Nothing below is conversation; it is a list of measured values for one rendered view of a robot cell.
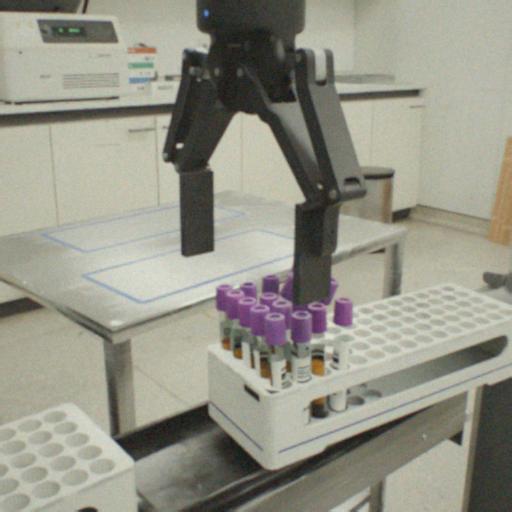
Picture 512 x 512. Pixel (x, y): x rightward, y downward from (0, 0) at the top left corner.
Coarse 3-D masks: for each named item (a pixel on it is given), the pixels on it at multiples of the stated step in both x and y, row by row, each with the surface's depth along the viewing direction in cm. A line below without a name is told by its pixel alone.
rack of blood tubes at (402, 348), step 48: (432, 288) 67; (384, 336) 57; (432, 336) 57; (480, 336) 58; (240, 384) 50; (288, 384) 49; (336, 384) 50; (384, 384) 60; (432, 384) 56; (480, 384) 60; (240, 432) 51; (288, 432) 48; (336, 432) 51
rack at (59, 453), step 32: (32, 416) 46; (64, 416) 47; (0, 448) 43; (32, 448) 43; (64, 448) 43; (96, 448) 43; (0, 480) 40; (32, 480) 41; (64, 480) 40; (96, 480) 40; (128, 480) 41
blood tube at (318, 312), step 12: (312, 312) 48; (324, 312) 48; (312, 324) 48; (324, 324) 49; (312, 336) 49; (324, 336) 49; (312, 348) 49; (324, 348) 49; (312, 360) 49; (324, 360) 50; (312, 372) 50; (324, 372) 50; (324, 396) 50; (312, 408) 51; (324, 408) 51
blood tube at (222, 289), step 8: (216, 288) 53; (224, 288) 53; (232, 288) 53; (216, 296) 53; (224, 296) 52; (216, 304) 53; (224, 304) 52; (224, 312) 53; (224, 320) 53; (224, 328) 53; (224, 336) 53; (224, 344) 54
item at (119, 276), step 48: (240, 192) 140; (0, 240) 105; (48, 240) 105; (96, 240) 105; (144, 240) 105; (240, 240) 105; (288, 240) 105; (384, 240) 108; (48, 288) 84; (96, 288) 84; (144, 288) 84; (192, 288) 84; (384, 288) 115; (384, 480) 126
